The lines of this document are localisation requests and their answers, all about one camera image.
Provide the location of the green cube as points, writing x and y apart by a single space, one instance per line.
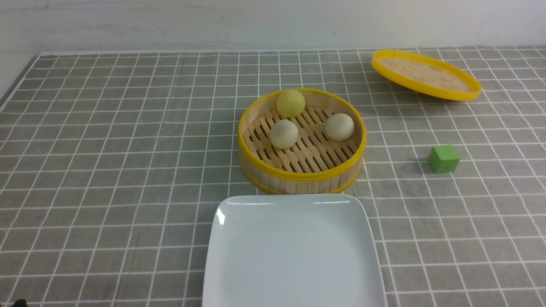
443 159

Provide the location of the yellow-rimmed bamboo steamer lid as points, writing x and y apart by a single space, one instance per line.
426 75

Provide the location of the white steamed bun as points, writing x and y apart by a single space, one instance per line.
284 134
339 127

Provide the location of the yellow steamed bun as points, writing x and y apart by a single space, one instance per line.
290 103

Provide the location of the yellow-rimmed bamboo steamer basket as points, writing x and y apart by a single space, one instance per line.
314 164

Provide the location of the white square plate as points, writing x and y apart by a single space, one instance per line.
309 250

